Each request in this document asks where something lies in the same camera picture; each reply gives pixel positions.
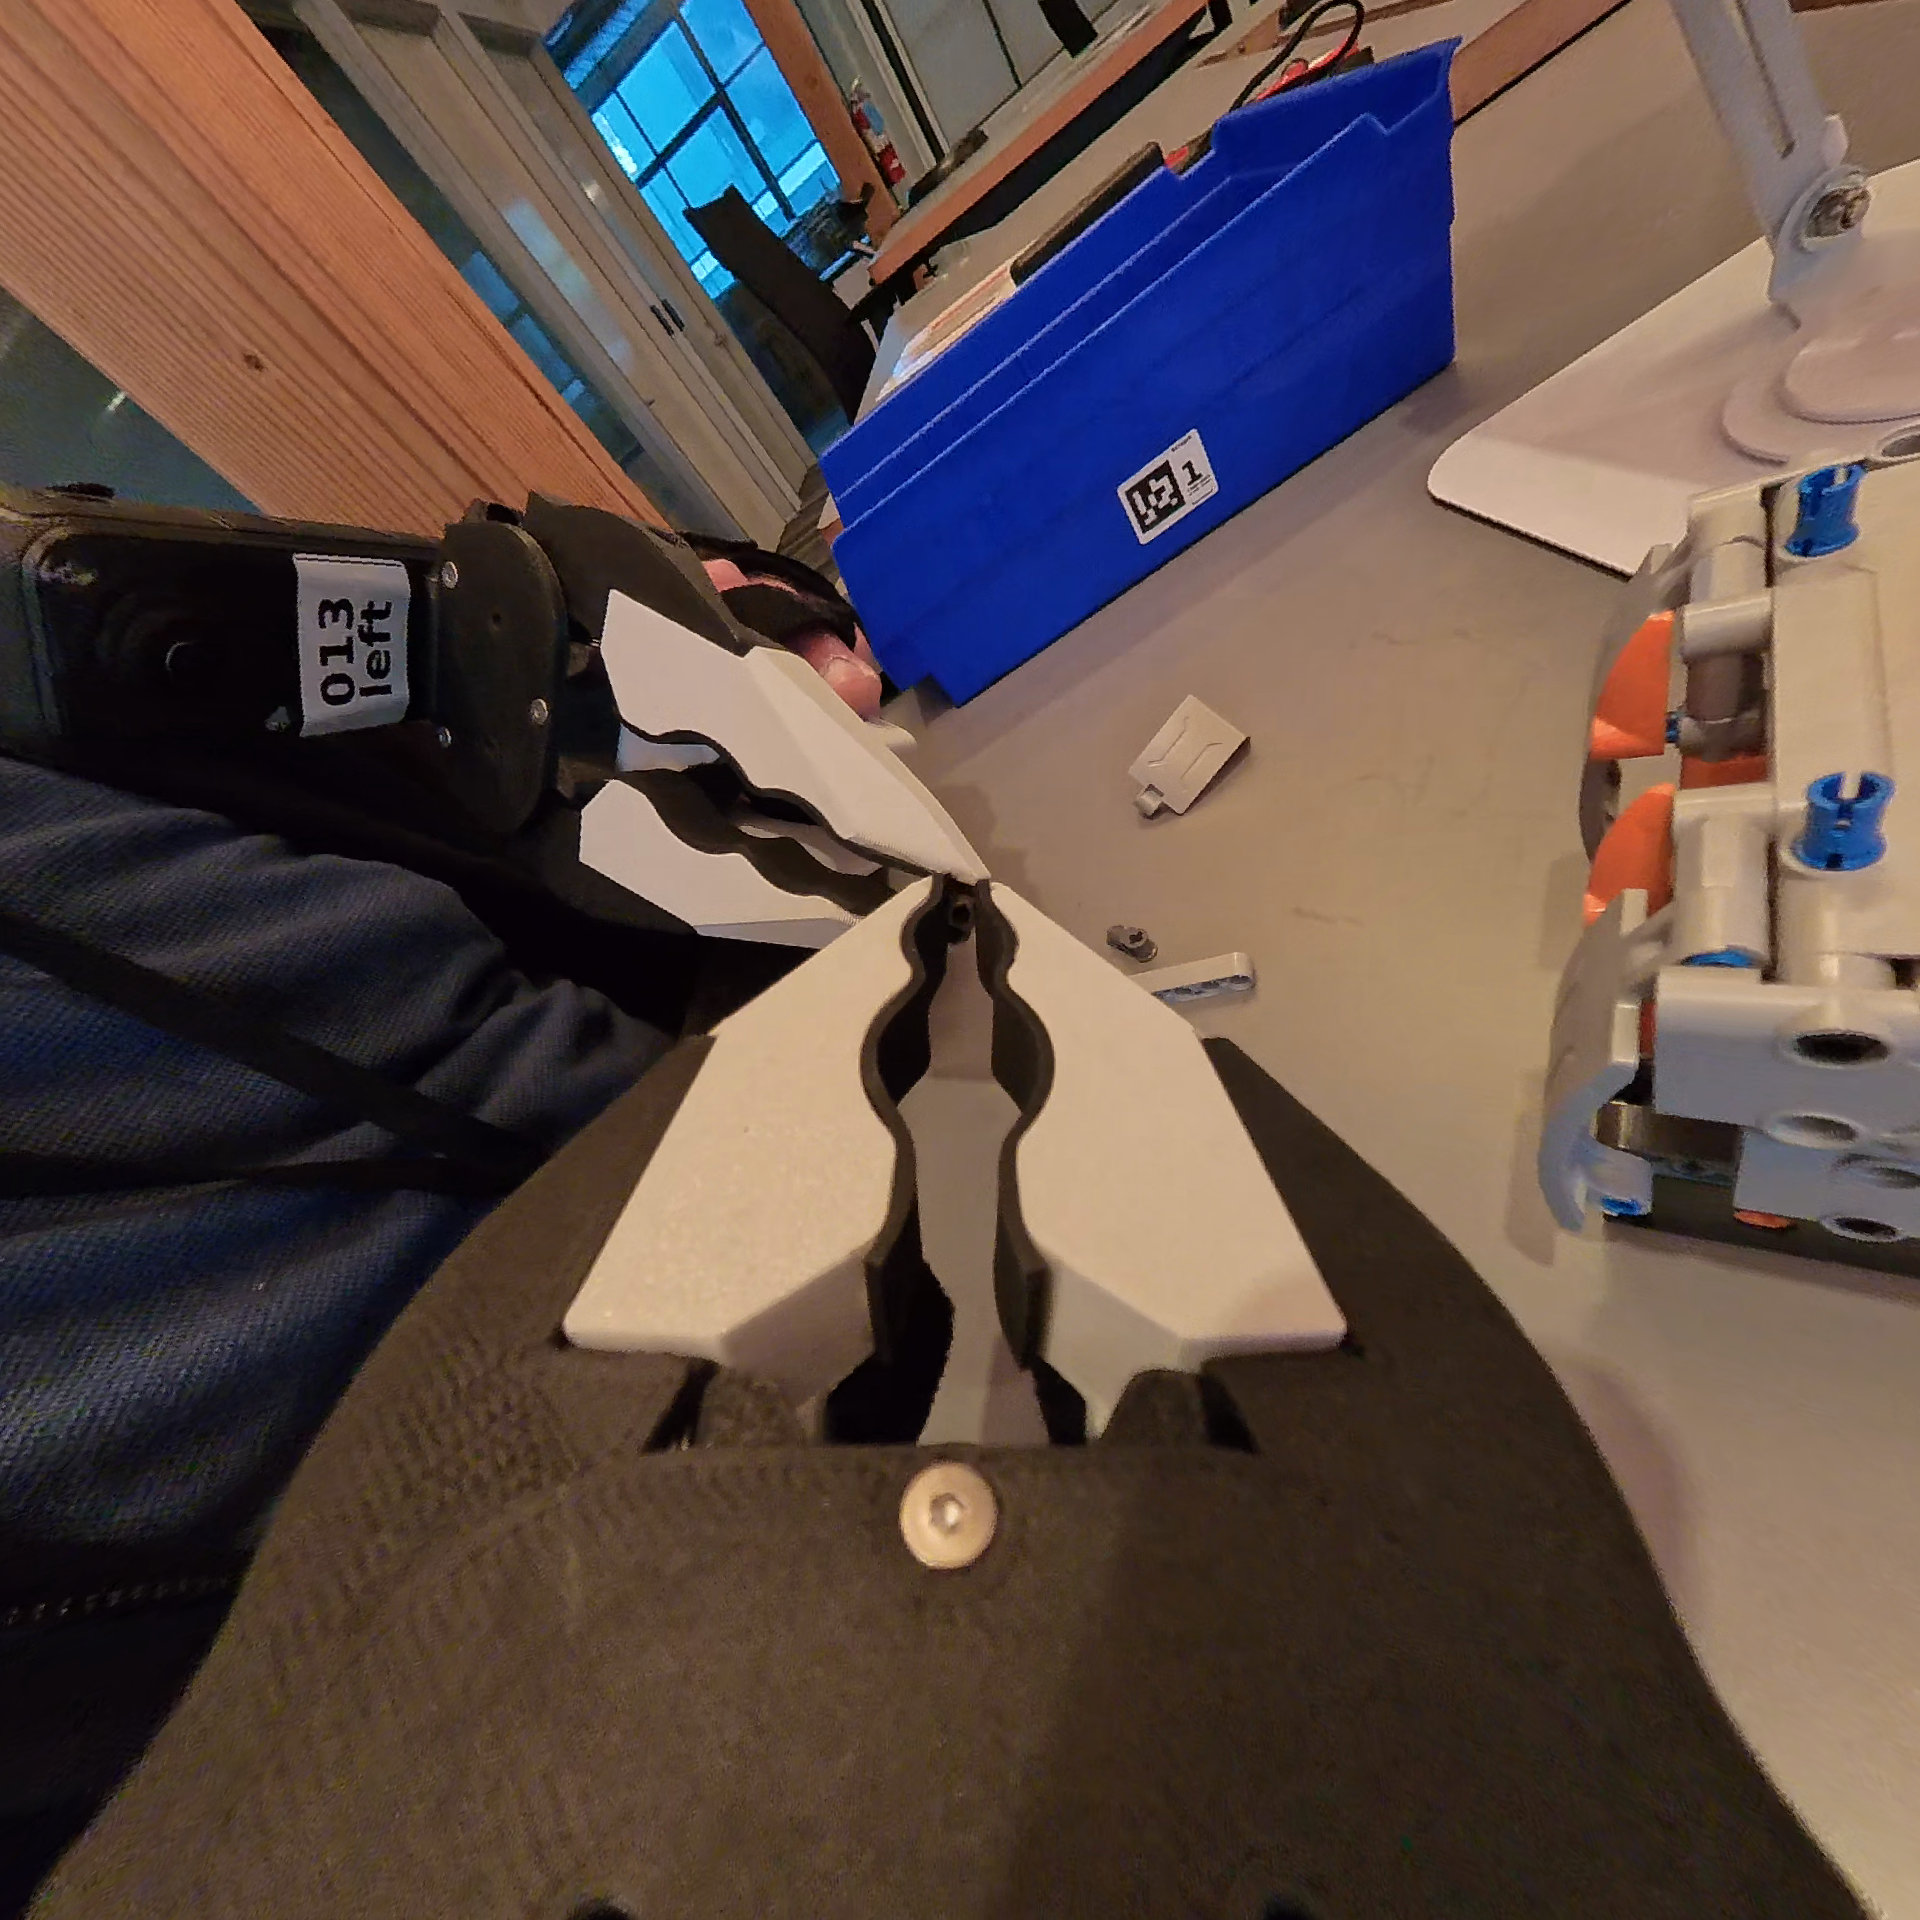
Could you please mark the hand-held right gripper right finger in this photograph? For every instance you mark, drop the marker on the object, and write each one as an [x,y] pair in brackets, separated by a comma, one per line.
[1184,1201]

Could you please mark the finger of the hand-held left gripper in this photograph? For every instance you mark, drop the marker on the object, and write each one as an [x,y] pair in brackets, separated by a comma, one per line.
[780,720]
[675,878]

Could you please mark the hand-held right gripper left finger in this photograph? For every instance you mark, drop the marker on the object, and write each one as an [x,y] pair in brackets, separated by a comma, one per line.
[720,1201]

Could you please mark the grey connector pin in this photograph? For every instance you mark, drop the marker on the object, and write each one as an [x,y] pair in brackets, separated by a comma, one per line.
[1132,939]

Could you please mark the black connector pin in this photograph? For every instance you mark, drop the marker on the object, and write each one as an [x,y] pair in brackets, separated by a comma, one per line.
[958,919]

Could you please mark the blue tagged parts bin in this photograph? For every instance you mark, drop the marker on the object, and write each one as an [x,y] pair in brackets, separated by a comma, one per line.
[1126,345]

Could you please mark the grey orange toy model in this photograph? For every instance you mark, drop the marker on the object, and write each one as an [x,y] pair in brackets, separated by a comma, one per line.
[1771,898]

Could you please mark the person's left hand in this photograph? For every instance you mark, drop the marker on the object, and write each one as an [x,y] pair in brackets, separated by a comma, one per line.
[848,675]

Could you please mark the long plain grey beam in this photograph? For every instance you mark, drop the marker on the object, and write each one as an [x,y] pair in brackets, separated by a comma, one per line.
[1208,976]

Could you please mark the wooden pillar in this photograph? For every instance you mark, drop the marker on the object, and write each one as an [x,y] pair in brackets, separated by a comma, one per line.
[225,224]

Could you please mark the small grey curved panel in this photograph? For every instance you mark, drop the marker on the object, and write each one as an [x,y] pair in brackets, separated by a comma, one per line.
[1193,750]

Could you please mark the black office chair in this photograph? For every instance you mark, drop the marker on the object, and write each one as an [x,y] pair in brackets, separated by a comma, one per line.
[780,299]

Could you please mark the white paper envelope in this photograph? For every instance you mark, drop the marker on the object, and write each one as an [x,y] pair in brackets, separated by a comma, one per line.
[958,321]

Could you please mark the red fire extinguisher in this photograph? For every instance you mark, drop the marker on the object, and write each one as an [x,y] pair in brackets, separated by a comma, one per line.
[876,135]

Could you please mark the black flat case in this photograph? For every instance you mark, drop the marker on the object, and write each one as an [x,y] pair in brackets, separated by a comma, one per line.
[1088,211]

